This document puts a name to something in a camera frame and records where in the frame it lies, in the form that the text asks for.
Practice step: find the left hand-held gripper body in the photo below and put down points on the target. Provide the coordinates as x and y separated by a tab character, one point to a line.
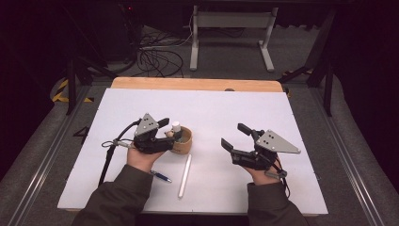
150	144

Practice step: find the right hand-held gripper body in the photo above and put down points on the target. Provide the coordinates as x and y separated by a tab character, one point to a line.
254	158

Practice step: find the white green glue stick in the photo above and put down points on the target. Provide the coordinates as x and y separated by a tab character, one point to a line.
176	126

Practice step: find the tan bear pen holder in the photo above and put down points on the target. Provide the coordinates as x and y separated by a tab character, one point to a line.
185	146

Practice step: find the blue pen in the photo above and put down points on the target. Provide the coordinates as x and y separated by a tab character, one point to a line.
161	176

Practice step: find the white tube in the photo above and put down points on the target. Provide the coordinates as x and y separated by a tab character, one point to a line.
185	175

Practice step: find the person's left hand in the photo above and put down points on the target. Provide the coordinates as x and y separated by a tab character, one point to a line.
142	160

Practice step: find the person's right hand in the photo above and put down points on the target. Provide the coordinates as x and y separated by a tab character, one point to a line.
262	176

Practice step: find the left gripper silver plug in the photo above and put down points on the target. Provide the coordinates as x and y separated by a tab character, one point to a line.
124	144

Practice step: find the right gripper grey plug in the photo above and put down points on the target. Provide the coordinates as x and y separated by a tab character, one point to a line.
276	174

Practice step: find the white board sheet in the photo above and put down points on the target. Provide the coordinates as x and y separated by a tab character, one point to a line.
204	109

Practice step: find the black metal stand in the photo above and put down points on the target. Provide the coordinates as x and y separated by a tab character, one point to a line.
328	91
71	88

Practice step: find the yellow black hazard tape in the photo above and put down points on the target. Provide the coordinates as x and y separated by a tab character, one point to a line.
59	98

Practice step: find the grey metal rail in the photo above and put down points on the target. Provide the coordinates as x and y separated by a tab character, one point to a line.
45	166
350	163

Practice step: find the grey metal desk frame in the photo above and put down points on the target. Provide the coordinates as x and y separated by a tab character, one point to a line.
232	19

